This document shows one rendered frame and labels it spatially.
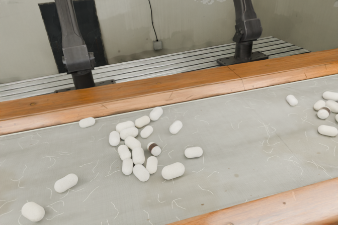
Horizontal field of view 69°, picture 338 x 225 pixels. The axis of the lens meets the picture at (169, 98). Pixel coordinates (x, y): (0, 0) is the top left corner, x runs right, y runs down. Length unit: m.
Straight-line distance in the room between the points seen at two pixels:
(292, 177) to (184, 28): 2.31
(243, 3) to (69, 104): 0.67
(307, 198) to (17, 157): 0.48
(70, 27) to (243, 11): 0.58
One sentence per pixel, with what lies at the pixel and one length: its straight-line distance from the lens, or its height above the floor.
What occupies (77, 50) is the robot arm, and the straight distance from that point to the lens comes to 0.77.
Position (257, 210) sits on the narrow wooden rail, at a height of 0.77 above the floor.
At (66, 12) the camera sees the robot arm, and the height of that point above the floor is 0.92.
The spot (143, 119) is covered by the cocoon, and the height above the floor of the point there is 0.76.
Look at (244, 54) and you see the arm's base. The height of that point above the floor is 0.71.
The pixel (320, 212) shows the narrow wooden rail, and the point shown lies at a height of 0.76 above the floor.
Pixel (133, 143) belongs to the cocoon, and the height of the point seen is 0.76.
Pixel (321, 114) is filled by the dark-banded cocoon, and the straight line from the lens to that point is 0.59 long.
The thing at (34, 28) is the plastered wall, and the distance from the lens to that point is 2.44.
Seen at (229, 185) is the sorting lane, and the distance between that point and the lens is 0.41.
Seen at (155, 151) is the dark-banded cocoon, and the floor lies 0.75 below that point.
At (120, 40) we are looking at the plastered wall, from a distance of 2.48.
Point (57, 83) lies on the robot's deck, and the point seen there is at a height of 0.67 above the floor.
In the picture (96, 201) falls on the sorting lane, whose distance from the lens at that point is 0.41.
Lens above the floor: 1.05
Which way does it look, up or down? 31 degrees down
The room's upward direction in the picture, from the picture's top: 4 degrees counter-clockwise
